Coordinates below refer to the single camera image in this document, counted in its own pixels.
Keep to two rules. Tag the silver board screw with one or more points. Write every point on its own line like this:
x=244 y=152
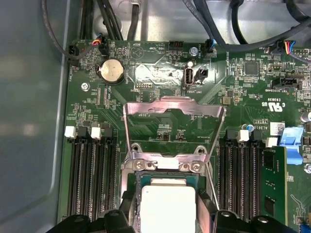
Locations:
x=85 y=86
x=308 y=168
x=193 y=51

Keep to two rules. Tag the installed RAM stick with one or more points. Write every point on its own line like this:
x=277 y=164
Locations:
x=274 y=174

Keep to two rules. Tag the round coin cell battery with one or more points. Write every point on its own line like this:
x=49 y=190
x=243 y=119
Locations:
x=111 y=70

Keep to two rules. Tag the silver square CPU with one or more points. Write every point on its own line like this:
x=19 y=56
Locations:
x=167 y=208

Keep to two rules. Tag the black square chip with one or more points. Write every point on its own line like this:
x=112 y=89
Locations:
x=251 y=68

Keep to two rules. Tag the white sticker label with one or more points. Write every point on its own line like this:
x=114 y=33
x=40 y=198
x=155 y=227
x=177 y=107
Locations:
x=277 y=128

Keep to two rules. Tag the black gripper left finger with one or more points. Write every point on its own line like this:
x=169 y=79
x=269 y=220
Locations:
x=116 y=221

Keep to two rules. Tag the blue board connector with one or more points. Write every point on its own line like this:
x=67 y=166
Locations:
x=291 y=143

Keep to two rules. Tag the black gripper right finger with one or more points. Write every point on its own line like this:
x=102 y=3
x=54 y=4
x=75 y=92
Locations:
x=228 y=222

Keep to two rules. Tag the CPU socket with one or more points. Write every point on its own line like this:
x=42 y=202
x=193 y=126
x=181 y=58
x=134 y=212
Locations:
x=127 y=167

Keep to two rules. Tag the silver USB port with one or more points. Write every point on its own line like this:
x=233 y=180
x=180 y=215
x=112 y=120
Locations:
x=190 y=77

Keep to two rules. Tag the black open PC case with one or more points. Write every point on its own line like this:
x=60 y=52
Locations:
x=24 y=121

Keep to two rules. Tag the green motherboard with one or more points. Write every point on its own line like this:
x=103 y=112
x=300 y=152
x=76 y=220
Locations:
x=238 y=114

